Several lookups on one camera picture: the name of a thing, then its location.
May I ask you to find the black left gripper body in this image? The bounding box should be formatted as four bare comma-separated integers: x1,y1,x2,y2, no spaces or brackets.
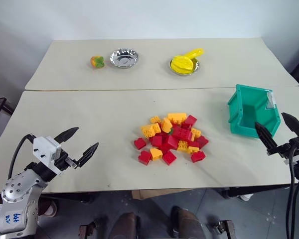
54,151,80,171

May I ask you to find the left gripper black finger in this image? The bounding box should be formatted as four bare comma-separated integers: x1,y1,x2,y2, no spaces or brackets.
76,141,100,168
53,126,80,144

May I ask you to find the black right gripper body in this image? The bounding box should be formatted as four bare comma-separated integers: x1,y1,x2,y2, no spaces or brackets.
266,136,299,159

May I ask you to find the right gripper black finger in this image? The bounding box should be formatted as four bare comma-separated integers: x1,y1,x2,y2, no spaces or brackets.
281,112,299,137
254,121,278,152

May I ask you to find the clear label holder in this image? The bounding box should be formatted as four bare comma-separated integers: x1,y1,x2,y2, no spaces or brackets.
266,93,276,110

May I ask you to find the green plastic bin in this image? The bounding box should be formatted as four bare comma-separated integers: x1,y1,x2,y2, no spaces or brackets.
227,84,282,139

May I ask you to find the brown shoe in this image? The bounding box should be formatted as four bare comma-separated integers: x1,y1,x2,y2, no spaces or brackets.
38,200,58,217

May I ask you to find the black table leg base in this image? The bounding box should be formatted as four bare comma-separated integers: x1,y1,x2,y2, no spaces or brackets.
221,187,243,200

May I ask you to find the orange toy persimmon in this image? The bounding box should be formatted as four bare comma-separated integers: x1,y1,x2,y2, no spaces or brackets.
90,55,106,69

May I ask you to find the dark rounded shape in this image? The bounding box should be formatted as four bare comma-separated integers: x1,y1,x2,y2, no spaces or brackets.
169,206,207,239
106,211,142,239

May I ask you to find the empty silver metal bowl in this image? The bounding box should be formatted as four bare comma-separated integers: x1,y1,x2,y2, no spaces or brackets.
109,48,141,68

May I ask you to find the silver bowl with yellow fruit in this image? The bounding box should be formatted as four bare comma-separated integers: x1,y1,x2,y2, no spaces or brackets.
168,58,200,76

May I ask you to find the yellow toy banana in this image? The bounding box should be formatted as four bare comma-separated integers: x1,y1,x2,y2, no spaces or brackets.
182,47,205,60

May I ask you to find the yellow toy star fruit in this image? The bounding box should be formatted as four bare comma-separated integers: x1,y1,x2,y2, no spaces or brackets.
170,55,195,74

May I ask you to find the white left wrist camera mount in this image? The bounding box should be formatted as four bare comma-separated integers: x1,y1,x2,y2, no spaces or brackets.
32,135,68,175

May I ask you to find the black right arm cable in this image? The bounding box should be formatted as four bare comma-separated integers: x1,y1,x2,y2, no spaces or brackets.
287,145,299,239

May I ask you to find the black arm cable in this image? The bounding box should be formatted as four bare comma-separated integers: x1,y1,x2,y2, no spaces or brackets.
7,134,37,180
287,145,299,239

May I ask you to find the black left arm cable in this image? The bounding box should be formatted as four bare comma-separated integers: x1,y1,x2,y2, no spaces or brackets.
7,134,37,180

